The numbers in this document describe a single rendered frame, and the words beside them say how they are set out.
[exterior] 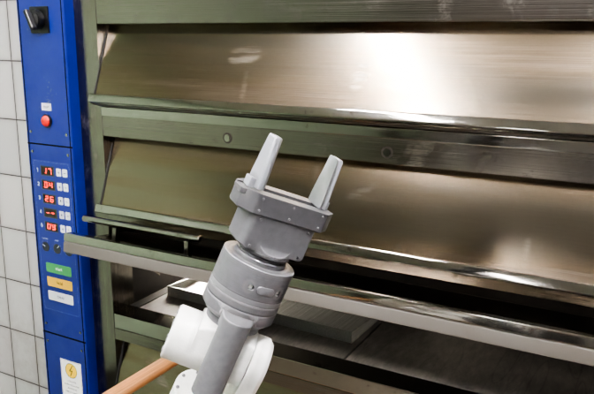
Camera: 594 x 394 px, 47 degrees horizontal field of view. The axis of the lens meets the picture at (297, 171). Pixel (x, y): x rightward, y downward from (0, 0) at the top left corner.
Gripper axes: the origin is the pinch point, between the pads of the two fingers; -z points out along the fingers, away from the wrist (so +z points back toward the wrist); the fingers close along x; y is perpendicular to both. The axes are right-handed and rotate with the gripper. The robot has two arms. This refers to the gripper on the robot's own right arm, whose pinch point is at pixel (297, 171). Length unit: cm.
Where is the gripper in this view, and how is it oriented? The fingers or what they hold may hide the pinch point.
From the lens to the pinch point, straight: 76.6
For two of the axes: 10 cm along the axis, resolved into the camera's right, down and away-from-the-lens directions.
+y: -3.9, -3.1, 8.7
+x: -8.3, -2.8, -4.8
